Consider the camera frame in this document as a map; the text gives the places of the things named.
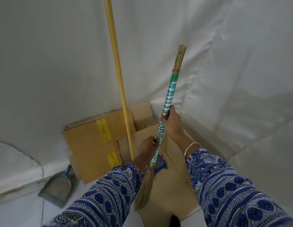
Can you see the small plain cardboard sheet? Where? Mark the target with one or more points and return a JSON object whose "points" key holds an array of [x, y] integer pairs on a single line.
{"points": [[143, 115]]}

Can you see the person's right hand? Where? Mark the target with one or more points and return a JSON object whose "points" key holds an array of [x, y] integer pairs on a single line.
{"points": [[174, 126]]}

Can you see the person's left forearm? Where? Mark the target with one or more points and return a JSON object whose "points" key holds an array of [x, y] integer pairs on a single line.
{"points": [[106, 196]]}

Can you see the person's left hand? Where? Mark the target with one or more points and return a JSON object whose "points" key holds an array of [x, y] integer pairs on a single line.
{"points": [[144, 152]]}

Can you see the person's right fingers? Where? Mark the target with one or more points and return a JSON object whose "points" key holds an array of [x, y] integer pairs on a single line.
{"points": [[165, 115]]}

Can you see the teal grass broom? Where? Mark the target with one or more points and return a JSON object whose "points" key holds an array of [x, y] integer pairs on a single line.
{"points": [[169, 92]]}

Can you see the silver bangle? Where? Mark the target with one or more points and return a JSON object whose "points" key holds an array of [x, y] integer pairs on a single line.
{"points": [[189, 148]]}

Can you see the grey teal dustpan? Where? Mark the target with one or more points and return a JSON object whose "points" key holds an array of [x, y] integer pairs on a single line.
{"points": [[55, 187]]}

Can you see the cardboard sheet with yellow labels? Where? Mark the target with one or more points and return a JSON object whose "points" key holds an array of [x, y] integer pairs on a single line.
{"points": [[89, 141]]}

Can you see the large plain cardboard sheet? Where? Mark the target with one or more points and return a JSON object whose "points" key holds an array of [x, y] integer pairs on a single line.
{"points": [[174, 186]]}

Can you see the blue cloth piece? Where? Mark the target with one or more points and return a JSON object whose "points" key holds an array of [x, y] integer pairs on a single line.
{"points": [[160, 166]]}

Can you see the yellow wooden pole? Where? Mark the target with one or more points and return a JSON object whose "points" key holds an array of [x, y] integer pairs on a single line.
{"points": [[116, 59]]}

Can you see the person's right forearm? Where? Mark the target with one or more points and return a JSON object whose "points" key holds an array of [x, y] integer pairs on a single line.
{"points": [[226, 191]]}

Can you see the person's left fingers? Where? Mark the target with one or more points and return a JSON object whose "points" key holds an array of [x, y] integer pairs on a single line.
{"points": [[153, 140]]}

